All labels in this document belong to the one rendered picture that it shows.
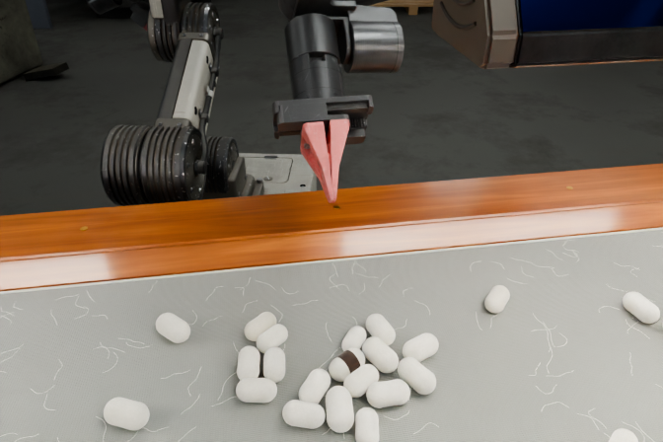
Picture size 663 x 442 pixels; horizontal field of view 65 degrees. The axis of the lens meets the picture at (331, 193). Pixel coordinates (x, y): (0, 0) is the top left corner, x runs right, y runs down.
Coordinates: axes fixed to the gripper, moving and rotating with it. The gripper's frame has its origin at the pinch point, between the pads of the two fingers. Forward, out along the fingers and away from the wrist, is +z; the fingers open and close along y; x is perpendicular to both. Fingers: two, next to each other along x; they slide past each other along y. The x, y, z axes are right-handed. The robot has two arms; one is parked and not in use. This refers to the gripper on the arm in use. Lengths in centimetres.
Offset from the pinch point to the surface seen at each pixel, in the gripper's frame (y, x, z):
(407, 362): 4.2, -3.7, 17.0
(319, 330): -2.6, 2.4, 13.1
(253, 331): -8.9, 0.6, 12.5
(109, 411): -20.3, -4.3, 17.6
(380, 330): 2.8, -0.7, 13.9
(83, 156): -89, 189, -89
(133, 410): -18.3, -4.7, 17.8
